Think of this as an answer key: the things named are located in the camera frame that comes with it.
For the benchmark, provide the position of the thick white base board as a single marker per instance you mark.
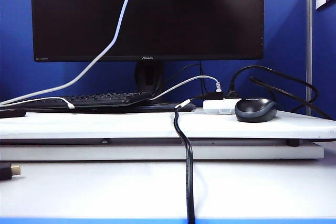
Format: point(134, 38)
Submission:
point(105, 153)

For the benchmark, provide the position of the black monitor stand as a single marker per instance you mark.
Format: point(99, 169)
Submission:
point(148, 77)

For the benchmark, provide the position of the white power strip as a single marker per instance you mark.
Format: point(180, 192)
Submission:
point(215, 106)

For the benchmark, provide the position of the black keyboard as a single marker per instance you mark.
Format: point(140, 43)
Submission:
point(105, 99)

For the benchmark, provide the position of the white riser board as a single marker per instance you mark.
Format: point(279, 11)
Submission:
point(105, 127)

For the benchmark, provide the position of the black ASUS monitor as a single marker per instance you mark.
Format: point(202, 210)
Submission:
point(183, 16)

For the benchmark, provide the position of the black grey computer mouse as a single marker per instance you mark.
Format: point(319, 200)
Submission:
point(254, 111)

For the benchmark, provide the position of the blue partition panel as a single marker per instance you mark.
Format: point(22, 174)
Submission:
point(283, 37)
point(324, 64)

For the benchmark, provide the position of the black riser foot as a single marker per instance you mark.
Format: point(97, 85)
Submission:
point(292, 143)

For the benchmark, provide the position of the flat black pad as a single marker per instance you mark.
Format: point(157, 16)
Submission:
point(11, 113)

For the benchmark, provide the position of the black HDMI connector gold tip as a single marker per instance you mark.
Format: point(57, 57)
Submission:
point(6, 172)

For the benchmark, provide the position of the silver partition post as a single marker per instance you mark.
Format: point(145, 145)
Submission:
point(309, 51)

